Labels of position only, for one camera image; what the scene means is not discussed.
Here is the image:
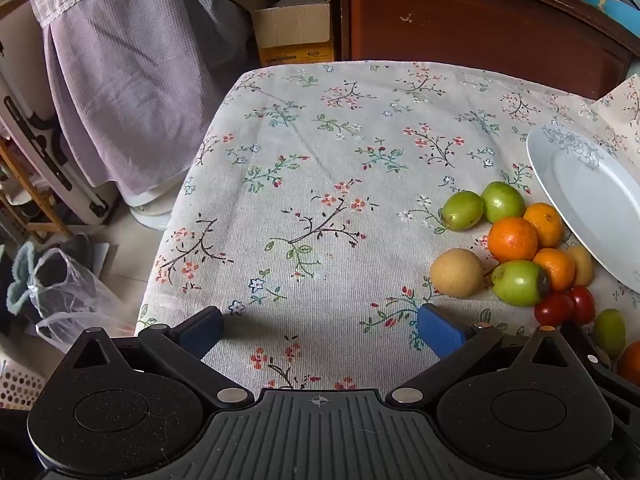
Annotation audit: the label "red cherry tomato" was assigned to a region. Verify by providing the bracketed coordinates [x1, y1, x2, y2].
[567, 285, 596, 326]
[534, 292, 575, 327]

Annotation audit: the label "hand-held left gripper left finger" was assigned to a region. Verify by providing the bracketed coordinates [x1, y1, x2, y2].
[64, 306, 256, 409]

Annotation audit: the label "floral beige tablecloth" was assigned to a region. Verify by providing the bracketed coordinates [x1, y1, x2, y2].
[135, 60, 640, 391]

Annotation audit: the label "white perforated basket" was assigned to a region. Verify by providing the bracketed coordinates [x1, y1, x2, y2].
[0, 360, 46, 411]

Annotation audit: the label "open cardboard box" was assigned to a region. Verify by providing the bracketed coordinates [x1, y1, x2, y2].
[223, 0, 341, 67]

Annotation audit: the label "blue printed pillow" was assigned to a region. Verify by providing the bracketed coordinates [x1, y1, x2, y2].
[575, 0, 640, 36]

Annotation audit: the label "dark wooden cabinet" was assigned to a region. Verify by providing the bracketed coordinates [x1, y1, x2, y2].
[339, 0, 636, 101]

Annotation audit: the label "purple checked fabric cover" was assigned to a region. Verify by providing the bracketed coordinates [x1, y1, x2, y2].
[24, 0, 241, 201]

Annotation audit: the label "grey slipper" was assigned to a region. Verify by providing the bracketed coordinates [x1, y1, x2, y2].
[50, 232, 103, 281]

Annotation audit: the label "wooden rack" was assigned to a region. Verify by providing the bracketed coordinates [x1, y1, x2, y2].
[0, 135, 73, 241]

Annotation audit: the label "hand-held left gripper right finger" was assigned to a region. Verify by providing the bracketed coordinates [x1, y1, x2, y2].
[385, 303, 581, 408]

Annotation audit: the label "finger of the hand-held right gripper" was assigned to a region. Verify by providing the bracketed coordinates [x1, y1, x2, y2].
[564, 322, 640, 411]

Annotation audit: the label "teal fuzzy slipper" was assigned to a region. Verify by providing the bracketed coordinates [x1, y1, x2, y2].
[6, 240, 46, 318]

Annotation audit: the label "large tan longan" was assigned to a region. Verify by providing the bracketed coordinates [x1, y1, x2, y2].
[430, 248, 485, 298]

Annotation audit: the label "small green jujube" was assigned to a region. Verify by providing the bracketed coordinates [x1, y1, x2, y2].
[593, 308, 627, 358]

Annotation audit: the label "small tan longan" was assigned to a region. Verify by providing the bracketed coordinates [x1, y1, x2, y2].
[565, 245, 595, 286]

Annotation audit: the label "white round fan base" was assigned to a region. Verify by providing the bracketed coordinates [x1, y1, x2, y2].
[125, 182, 176, 231]

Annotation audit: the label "green jujube dark spot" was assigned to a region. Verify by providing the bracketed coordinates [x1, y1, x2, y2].
[491, 260, 551, 307]

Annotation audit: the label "white folding table black brackets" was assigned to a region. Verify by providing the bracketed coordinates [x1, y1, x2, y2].
[0, 0, 118, 226]

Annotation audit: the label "white plate grey floral rim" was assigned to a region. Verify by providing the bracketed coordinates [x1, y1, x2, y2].
[526, 122, 640, 286]

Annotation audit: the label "clear plastic bag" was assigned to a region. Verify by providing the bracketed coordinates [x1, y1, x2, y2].
[27, 247, 136, 353]

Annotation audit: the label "mandarin orange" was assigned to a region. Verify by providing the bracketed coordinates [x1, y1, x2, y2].
[523, 202, 566, 248]
[487, 216, 539, 264]
[617, 341, 640, 386]
[531, 248, 576, 292]

